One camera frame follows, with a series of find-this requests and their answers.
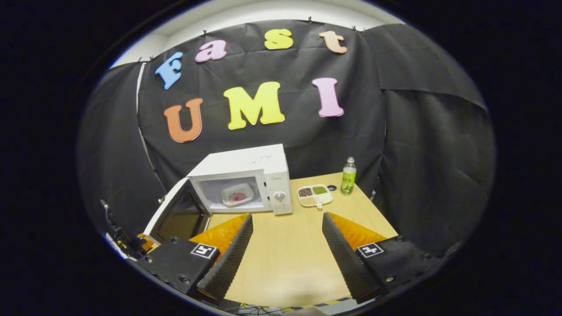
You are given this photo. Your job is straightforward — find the green label drink bottle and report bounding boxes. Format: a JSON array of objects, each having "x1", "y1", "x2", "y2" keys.
[{"x1": 341, "y1": 157, "x2": 357, "y2": 195}]

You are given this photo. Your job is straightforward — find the white divided dish with grains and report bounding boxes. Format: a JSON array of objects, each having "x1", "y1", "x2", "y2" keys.
[{"x1": 297, "y1": 184, "x2": 333, "y2": 209}]

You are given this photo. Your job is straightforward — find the white square plate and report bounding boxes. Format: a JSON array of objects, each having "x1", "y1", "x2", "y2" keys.
[{"x1": 221, "y1": 183, "x2": 255, "y2": 207}]

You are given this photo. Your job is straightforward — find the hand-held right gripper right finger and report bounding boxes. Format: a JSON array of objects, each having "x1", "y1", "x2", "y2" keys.
[{"x1": 322, "y1": 212, "x2": 444, "y2": 304}]

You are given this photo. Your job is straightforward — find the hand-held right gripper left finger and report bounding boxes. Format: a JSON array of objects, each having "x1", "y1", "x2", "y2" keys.
[{"x1": 134, "y1": 213, "x2": 254, "y2": 305}]

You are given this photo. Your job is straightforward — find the white microwave oven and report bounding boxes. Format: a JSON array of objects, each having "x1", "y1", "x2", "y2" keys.
[{"x1": 144, "y1": 144, "x2": 293, "y2": 246}]

